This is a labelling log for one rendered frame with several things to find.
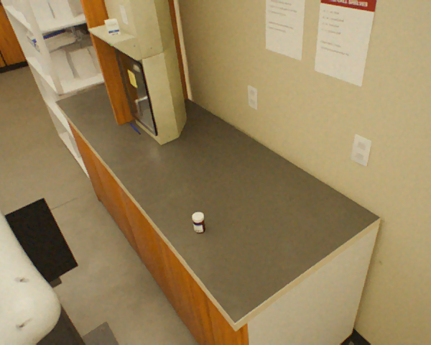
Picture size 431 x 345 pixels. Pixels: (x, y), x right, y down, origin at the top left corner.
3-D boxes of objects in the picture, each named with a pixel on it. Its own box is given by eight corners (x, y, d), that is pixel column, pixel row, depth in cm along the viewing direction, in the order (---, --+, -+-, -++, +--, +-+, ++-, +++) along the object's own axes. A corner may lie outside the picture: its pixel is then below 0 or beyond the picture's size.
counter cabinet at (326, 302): (166, 168, 335) (146, 76, 280) (349, 343, 194) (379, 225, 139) (98, 200, 307) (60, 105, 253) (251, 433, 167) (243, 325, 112)
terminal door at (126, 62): (133, 116, 210) (116, 47, 186) (157, 136, 189) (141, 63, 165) (133, 116, 210) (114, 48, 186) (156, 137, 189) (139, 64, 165)
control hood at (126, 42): (115, 43, 186) (109, 23, 180) (142, 59, 164) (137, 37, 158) (93, 49, 181) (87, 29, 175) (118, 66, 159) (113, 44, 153)
